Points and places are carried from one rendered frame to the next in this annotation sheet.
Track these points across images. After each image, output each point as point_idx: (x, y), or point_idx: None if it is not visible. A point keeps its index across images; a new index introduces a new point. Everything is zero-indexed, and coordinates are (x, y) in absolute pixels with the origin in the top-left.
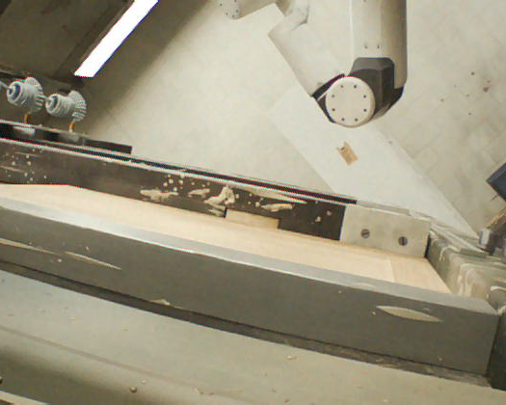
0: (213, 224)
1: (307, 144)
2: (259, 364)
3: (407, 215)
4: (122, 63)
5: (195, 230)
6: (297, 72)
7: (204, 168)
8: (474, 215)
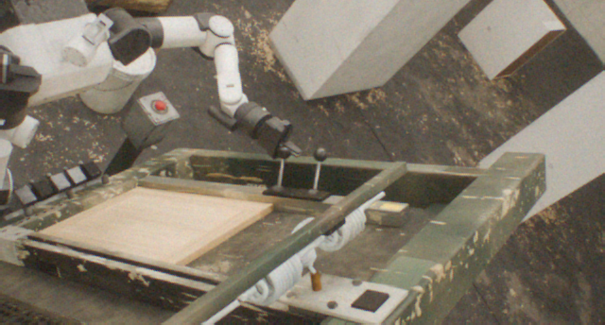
0: (105, 246)
1: None
2: (217, 153)
3: (8, 230)
4: None
5: (136, 228)
6: (3, 177)
7: None
8: None
